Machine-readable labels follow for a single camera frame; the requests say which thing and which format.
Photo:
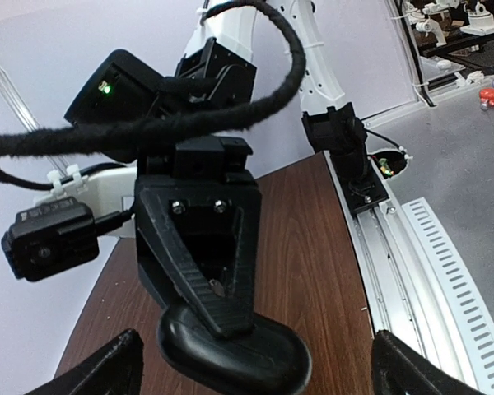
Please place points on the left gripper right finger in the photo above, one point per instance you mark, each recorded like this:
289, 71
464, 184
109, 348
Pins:
397, 369

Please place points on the black earbud charging case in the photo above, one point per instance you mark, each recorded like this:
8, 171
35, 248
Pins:
271, 359

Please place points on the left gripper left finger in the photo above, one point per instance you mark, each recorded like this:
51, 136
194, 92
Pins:
115, 368

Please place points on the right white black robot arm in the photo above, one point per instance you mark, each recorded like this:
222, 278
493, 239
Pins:
218, 56

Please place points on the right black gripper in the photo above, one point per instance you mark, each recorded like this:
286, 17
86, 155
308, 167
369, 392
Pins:
197, 230

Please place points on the right aluminium frame post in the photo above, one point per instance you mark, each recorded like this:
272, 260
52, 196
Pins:
16, 103

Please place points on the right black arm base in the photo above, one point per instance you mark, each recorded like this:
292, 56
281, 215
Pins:
361, 174

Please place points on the front aluminium rail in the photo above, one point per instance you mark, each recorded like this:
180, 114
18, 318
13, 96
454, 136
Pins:
419, 288

